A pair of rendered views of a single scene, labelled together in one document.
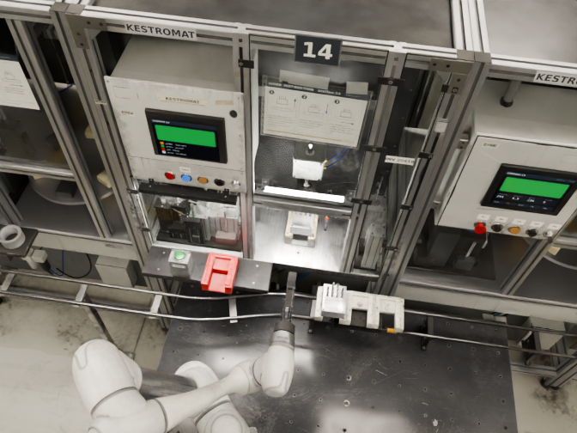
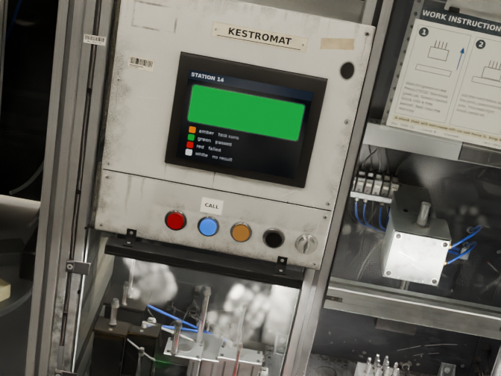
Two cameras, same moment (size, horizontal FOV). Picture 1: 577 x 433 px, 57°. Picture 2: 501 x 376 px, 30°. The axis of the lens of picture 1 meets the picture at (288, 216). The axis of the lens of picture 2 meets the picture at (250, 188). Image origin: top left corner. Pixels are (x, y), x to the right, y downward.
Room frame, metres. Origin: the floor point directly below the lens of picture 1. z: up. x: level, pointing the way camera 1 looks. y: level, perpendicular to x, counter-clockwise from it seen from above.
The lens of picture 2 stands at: (-0.30, 0.46, 2.17)
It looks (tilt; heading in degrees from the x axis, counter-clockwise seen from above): 24 degrees down; 354
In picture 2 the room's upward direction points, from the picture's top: 11 degrees clockwise
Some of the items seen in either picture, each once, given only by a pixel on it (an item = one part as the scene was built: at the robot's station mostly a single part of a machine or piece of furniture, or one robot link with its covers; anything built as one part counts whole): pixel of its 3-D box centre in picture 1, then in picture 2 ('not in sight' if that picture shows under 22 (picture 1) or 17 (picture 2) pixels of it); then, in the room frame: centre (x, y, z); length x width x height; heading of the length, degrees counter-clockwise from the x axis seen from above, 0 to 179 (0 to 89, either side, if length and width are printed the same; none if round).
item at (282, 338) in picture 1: (282, 342); not in sight; (0.75, -0.01, 1.12); 0.09 x 0.06 x 0.09; 85
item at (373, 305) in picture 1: (358, 312); not in sight; (1.02, -0.32, 0.84); 0.36 x 0.14 x 0.10; 85
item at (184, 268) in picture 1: (181, 261); not in sight; (1.13, 0.43, 0.97); 0.08 x 0.08 x 0.12; 85
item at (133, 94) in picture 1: (191, 117); (232, 112); (1.33, 0.36, 1.60); 0.42 x 0.29 x 0.46; 85
